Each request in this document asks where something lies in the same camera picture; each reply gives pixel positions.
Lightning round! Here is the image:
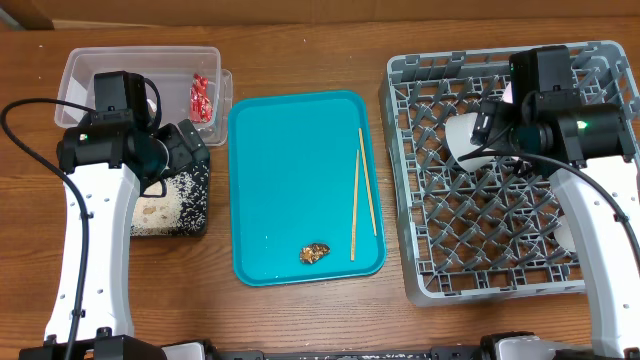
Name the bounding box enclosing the clear plastic bin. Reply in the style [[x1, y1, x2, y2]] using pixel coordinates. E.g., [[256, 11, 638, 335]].
[[58, 46, 233, 147]]

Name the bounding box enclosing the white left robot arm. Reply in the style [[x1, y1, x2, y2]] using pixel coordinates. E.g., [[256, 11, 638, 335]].
[[1, 71, 219, 360]]

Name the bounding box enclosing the red snack wrapper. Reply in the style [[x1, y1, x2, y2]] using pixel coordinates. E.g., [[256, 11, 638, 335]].
[[190, 73, 213, 124]]

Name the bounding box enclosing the grey dishwasher rack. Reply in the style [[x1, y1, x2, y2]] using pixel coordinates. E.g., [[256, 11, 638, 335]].
[[380, 41, 639, 306]]

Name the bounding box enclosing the brown food scrap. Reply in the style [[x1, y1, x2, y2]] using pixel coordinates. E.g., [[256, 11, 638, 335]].
[[299, 243, 330, 265]]

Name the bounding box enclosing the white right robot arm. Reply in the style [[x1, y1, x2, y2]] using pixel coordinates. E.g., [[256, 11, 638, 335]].
[[480, 45, 639, 359]]

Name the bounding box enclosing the wooden chopstick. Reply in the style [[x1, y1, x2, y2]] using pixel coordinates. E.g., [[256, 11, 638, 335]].
[[350, 149, 360, 262], [358, 128, 377, 236]]

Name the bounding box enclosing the large pink plate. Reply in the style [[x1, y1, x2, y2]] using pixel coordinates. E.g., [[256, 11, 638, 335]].
[[445, 82, 513, 172]]

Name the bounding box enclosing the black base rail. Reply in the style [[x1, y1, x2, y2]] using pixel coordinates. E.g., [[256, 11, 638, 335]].
[[164, 332, 571, 360]]

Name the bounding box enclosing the white cup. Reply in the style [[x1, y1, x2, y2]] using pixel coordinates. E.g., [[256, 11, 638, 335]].
[[553, 215, 576, 253]]

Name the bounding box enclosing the teal plastic tray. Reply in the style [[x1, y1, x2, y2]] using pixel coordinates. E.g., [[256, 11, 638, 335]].
[[228, 90, 387, 287]]

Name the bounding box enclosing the pile of rice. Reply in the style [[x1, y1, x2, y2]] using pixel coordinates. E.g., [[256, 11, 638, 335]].
[[130, 159, 210, 237]]

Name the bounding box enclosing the black tray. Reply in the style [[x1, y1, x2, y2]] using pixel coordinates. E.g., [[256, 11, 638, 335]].
[[129, 146, 211, 239]]

